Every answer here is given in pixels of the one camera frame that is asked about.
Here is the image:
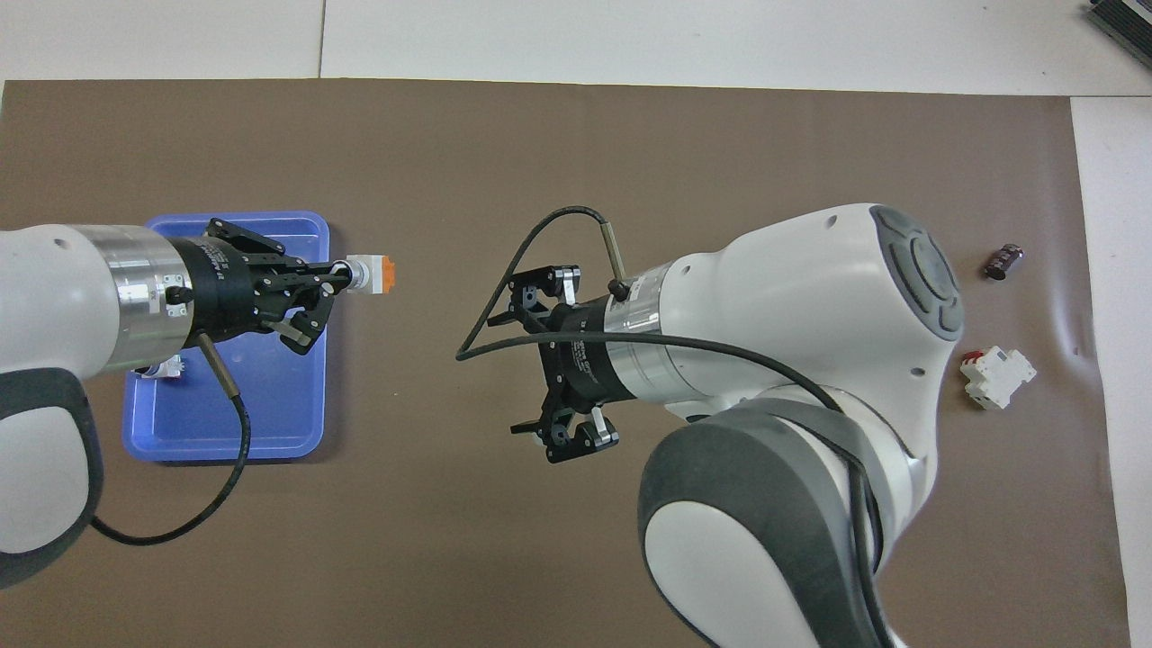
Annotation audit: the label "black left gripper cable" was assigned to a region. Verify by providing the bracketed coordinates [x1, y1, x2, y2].
[90, 333, 252, 547]

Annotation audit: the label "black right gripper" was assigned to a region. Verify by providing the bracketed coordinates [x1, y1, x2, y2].
[488, 264, 632, 465]

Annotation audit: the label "white circuit breaker red levers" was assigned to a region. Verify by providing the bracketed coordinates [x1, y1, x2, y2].
[959, 346, 1038, 410]

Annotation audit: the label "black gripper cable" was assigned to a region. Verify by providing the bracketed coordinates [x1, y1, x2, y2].
[454, 207, 888, 577]
[90, 333, 252, 547]

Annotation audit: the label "black electronic device box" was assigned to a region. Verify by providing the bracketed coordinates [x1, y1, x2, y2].
[1084, 0, 1152, 46]

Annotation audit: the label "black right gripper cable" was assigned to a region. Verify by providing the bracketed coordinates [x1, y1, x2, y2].
[454, 207, 888, 577]

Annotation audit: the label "small black cylindrical component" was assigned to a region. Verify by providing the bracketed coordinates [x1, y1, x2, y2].
[985, 243, 1025, 281]

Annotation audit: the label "brown table mat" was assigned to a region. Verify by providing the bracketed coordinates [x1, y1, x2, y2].
[0, 78, 1133, 648]

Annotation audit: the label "blue plastic tray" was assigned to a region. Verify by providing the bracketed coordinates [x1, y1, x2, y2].
[121, 211, 330, 463]

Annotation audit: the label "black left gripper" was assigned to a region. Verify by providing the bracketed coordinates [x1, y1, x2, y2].
[166, 218, 350, 356]

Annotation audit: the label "selector switch with orange base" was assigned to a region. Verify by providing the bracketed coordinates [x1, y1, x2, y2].
[328, 255, 400, 299]

